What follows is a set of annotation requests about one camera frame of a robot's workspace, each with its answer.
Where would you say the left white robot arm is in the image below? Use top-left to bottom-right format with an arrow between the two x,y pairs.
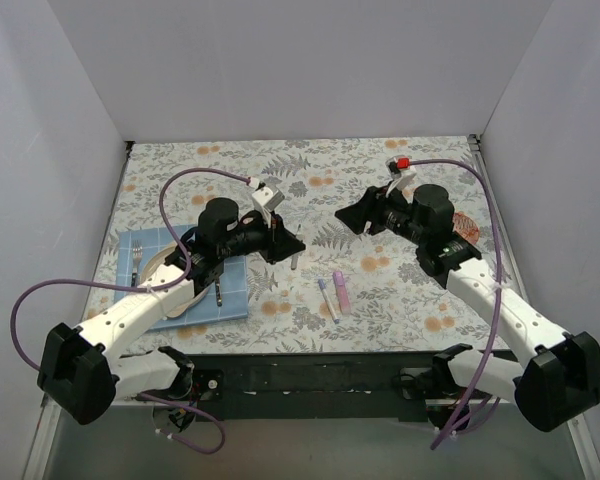
37,197 -> 306,425

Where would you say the red patterned bowl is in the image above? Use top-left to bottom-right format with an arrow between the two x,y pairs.
453,212 -> 480,245

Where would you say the beige ringed plate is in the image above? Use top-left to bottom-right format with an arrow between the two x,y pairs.
139,241 -> 209,321

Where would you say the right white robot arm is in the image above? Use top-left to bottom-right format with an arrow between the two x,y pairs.
335,184 -> 600,432

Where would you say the pink highlighter pen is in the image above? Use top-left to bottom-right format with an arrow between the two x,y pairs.
333,271 -> 351,315

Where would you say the floral tablecloth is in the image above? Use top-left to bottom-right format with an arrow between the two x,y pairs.
96,137 -> 507,354

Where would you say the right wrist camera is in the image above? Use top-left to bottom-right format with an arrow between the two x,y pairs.
385,155 -> 416,198

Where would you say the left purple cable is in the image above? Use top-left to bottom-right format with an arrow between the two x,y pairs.
9,168 -> 261,454

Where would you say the blue checked placemat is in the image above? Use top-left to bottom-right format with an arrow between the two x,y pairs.
116,227 -> 248,332

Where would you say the silver fork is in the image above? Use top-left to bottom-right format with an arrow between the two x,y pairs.
130,240 -> 143,287

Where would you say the white pen blue tip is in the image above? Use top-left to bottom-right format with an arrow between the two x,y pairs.
320,289 -> 340,324

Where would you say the purple cable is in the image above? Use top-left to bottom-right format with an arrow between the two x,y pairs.
409,158 -> 506,450
9,168 -> 261,454

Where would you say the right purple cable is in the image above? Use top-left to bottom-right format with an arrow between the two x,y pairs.
409,158 -> 506,450

